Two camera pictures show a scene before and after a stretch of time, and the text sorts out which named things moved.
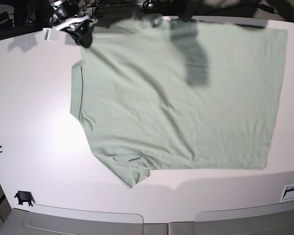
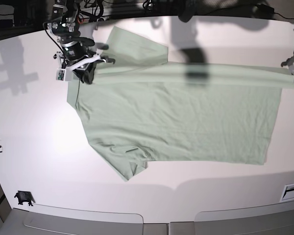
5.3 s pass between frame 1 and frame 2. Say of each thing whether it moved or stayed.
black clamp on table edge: stayed
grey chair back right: stayed
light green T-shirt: moved
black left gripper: moved
